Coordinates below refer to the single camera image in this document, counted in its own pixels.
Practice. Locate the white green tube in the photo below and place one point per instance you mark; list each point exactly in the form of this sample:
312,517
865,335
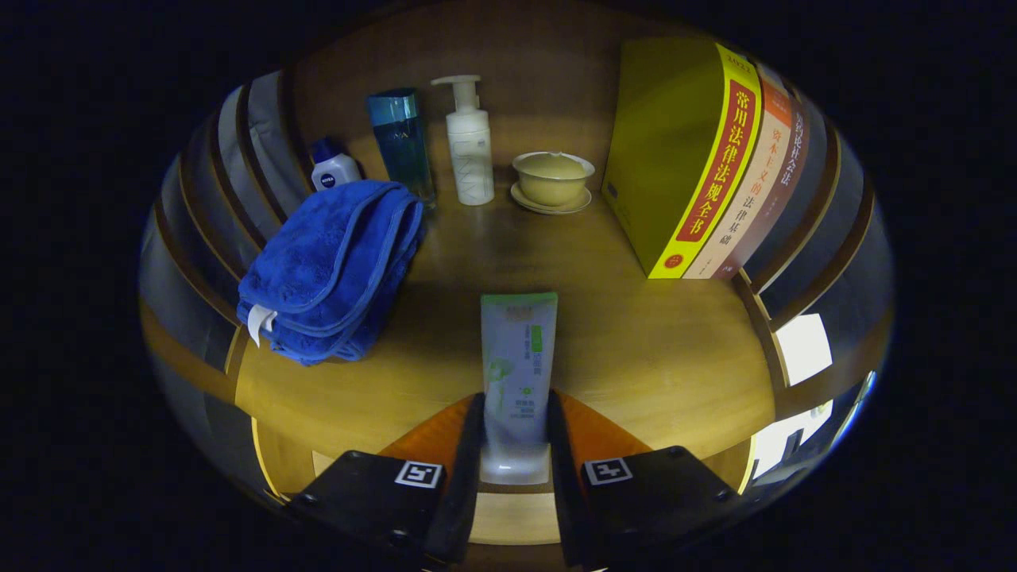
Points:
518,373

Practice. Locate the beige lidded tea bowl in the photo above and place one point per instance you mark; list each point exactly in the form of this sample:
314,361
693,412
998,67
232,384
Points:
552,179

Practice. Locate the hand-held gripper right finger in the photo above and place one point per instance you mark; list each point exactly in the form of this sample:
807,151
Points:
566,500

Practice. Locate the brown book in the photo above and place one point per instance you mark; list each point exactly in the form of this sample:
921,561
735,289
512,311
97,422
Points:
783,183

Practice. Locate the thick yellow book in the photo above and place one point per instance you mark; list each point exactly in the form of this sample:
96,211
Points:
667,143

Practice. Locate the beige orange book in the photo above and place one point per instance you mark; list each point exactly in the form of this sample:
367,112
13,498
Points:
755,191

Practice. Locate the white pump bottle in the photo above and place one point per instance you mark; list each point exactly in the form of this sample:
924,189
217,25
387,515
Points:
470,151

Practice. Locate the wooden countertop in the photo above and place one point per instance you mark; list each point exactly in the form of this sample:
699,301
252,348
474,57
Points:
636,349

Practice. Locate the teal blue bottle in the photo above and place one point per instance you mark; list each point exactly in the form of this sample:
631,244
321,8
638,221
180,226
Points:
401,143

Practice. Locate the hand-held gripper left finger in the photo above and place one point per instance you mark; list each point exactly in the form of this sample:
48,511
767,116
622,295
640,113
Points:
465,492

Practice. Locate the blue folded towel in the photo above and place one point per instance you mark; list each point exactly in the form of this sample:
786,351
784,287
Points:
334,270

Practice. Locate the wooden cabinet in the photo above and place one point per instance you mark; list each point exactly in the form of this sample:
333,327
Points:
540,56

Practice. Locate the small white blue-capped bottle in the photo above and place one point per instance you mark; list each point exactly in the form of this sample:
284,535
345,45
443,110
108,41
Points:
334,171

